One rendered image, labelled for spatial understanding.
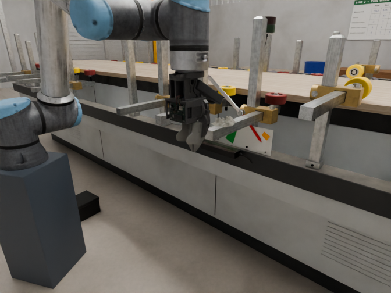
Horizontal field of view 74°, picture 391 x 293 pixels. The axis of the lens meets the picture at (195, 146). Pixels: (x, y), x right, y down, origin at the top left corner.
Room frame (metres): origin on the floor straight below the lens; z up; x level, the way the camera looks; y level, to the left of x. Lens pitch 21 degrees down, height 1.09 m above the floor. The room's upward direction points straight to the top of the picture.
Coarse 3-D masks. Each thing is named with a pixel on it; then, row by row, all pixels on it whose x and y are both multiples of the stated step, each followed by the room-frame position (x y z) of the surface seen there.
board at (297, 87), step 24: (96, 72) 2.05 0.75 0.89; (120, 72) 1.92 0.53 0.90; (144, 72) 1.92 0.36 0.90; (168, 72) 1.92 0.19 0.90; (216, 72) 1.92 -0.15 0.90; (240, 72) 1.92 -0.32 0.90; (264, 72) 1.92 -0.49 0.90; (264, 96) 1.12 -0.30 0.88; (288, 96) 1.05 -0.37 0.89; (384, 96) 1.01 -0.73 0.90
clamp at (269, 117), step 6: (240, 108) 0.98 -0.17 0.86; (246, 108) 0.96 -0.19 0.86; (252, 108) 0.95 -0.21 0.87; (258, 108) 0.93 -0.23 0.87; (264, 108) 0.93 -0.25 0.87; (276, 108) 0.93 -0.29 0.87; (246, 114) 0.96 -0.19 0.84; (264, 114) 0.91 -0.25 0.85; (270, 114) 0.90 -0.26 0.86; (276, 114) 0.92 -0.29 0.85; (264, 120) 0.91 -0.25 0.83; (270, 120) 0.90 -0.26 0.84; (276, 120) 0.93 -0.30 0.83
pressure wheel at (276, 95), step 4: (272, 92) 1.05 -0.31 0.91; (276, 92) 1.02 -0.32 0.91; (268, 96) 1.00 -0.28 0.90; (272, 96) 0.99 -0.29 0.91; (276, 96) 0.98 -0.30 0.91; (280, 96) 0.98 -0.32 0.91; (284, 96) 0.99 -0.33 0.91; (268, 100) 1.00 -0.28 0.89; (272, 100) 0.98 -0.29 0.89; (276, 100) 0.98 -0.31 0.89; (280, 100) 0.98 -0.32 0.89; (284, 100) 0.99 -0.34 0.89; (272, 104) 0.98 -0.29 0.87; (276, 104) 0.98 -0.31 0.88; (280, 104) 0.98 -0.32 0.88
